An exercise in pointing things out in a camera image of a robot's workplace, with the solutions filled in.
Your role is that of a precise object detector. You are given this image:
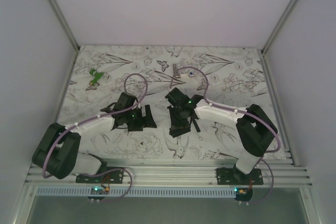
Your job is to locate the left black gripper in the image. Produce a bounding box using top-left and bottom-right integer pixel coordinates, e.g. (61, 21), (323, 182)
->
(124, 104), (156, 132)

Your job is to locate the black fuse box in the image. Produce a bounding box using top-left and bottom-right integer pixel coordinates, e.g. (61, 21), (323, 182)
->
(169, 125), (191, 138)

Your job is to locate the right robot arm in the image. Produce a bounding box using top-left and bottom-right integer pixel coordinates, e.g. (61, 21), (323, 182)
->
(165, 88), (278, 185)

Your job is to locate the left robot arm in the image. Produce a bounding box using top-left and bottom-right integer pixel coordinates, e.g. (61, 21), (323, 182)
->
(32, 92), (157, 183)

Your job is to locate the floral patterned table mat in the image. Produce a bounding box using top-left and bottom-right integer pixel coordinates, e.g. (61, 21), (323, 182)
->
(58, 46), (276, 160)

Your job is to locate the green plastic connector part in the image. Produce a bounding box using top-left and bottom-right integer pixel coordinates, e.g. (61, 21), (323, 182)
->
(89, 69), (105, 86)

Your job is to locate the left small circuit board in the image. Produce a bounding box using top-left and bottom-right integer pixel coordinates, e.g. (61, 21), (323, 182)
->
(88, 186), (109, 201)

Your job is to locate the small circuit board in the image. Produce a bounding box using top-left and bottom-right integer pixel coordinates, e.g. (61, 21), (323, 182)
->
(88, 186), (109, 201)
(234, 187), (253, 202)

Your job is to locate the right small circuit board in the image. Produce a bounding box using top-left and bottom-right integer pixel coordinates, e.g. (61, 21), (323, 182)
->
(234, 187), (253, 202)

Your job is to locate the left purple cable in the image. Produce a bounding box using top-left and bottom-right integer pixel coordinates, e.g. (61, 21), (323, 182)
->
(41, 73), (149, 204)

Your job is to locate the black handled hammer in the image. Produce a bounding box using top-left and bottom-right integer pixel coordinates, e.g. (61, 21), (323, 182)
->
(193, 119), (201, 133)

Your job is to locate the grey metal bracket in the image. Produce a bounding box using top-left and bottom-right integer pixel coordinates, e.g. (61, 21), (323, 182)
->
(172, 63), (181, 79)

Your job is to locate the aluminium front rail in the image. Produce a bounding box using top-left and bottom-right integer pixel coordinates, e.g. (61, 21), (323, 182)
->
(25, 165), (312, 188)

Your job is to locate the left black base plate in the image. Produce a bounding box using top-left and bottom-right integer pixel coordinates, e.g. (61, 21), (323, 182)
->
(76, 167), (124, 185)

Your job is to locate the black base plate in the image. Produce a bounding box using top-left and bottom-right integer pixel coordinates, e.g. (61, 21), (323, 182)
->
(76, 167), (124, 185)
(216, 167), (264, 186)

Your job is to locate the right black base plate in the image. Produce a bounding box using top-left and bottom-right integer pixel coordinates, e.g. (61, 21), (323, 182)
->
(216, 167), (264, 186)

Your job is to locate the white slotted cable duct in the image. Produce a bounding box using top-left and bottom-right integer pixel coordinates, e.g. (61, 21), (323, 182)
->
(35, 186), (235, 198)

